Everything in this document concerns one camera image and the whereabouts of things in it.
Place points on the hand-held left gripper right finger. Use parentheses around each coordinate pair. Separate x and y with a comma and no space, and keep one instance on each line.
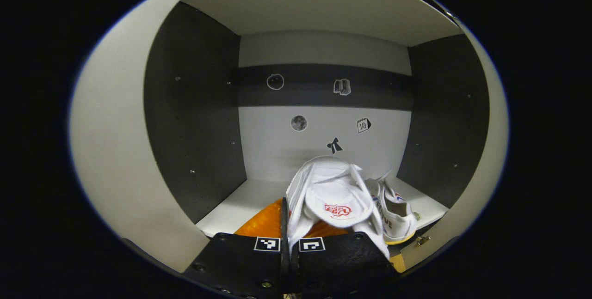
(337,262)

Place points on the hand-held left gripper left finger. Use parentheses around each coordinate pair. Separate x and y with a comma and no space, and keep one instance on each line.
(285,266)

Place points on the white shoe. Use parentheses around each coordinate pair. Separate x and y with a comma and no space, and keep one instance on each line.
(333,188)
(397,216)

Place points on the grey shoe cabinet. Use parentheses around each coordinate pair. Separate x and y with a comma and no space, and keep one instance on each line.
(259,192)

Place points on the grey shoe cabinet door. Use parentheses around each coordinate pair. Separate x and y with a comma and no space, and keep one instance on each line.
(111,151)
(498,142)

